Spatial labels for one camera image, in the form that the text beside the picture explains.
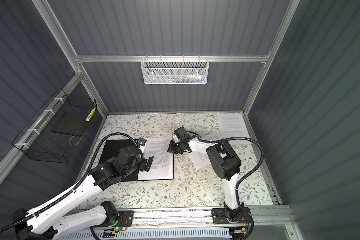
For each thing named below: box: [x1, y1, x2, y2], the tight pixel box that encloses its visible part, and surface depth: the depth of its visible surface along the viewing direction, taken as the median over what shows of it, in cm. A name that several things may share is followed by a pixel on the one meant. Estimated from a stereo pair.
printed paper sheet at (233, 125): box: [216, 113, 253, 147], surface depth 115 cm
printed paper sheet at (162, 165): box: [137, 134, 174, 180], surface depth 90 cm
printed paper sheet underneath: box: [188, 151, 213, 170], surface depth 97 cm
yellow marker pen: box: [85, 107, 96, 122], surface depth 83 cm
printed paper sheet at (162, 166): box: [138, 133, 174, 180], surface depth 91 cm
